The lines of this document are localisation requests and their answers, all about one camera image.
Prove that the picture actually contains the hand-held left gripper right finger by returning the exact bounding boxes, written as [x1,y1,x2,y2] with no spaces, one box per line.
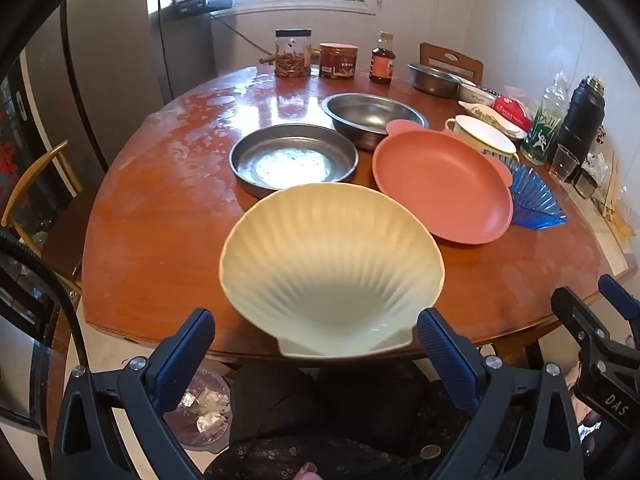
[417,308,586,480]

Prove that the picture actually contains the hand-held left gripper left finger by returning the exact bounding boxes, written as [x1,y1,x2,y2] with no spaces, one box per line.
[52,308,216,480]

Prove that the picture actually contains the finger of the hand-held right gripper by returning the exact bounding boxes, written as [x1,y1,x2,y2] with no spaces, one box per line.
[551,286,640,383]
[598,274,640,333]

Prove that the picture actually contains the blue plastic fan-shaped dish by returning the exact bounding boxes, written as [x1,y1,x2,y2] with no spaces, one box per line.
[507,161,568,231]

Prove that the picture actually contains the cream shell-shaped plate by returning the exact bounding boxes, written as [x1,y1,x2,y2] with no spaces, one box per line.
[219,182,446,359]

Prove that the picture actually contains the pink plate with ears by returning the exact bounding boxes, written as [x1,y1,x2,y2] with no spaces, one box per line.
[371,118,515,246]

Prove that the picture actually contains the cream enamel bowl with handles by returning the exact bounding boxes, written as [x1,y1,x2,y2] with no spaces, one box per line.
[444,114,521,163]

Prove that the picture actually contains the shallow steel pan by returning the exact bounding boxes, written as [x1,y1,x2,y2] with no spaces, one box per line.
[229,123,359,200]

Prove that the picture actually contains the deep steel bowl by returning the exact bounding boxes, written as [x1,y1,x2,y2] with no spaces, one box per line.
[321,92,430,152]

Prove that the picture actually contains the person's right hand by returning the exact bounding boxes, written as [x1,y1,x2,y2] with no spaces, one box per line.
[582,408,604,458]

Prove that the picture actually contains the clear trash bin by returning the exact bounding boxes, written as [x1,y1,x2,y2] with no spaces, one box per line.
[162,367,233,453]

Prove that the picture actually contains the clear plastic packaging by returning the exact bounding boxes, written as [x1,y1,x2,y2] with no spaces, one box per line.
[582,150,638,238]

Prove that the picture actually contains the small steel cups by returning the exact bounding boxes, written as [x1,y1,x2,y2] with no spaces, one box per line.
[574,166,600,199]

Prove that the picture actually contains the clear plastic cup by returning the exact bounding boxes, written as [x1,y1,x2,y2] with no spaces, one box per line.
[548,144,581,182]

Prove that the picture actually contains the green label glass bottle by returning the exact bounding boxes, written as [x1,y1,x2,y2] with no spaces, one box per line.
[520,71,572,166]

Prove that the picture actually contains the black thermos flask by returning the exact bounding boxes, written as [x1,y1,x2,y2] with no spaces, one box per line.
[555,75,607,163]

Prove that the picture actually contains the white dish with snacks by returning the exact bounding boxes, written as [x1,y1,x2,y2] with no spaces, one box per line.
[458,100,528,141]

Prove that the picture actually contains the red plastic bag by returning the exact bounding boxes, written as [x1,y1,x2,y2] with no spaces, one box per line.
[492,94,533,133]

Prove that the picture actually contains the white patterned bowl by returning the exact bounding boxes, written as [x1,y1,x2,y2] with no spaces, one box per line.
[457,80,498,107]

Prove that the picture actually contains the brown wooden chair with cutout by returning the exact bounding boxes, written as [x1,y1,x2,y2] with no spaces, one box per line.
[419,42,485,86]

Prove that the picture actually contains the small steel basin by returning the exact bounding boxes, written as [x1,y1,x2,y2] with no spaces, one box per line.
[406,62,466,98]

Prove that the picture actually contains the grey tall cabinet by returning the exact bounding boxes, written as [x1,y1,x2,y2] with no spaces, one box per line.
[60,0,168,171]

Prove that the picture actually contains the brown syrup bottle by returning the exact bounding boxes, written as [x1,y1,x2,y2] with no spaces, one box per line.
[369,31,397,85]

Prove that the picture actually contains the red snack can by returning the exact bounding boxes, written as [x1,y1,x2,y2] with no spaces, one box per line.
[318,42,359,81]

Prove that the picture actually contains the clear jar with black lid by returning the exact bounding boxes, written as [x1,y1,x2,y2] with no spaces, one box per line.
[274,28,313,78]

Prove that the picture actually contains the black box on shelf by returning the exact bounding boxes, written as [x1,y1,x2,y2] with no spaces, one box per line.
[172,0,235,18]

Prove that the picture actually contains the black cable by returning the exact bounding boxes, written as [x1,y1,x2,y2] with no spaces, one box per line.
[0,230,91,376]

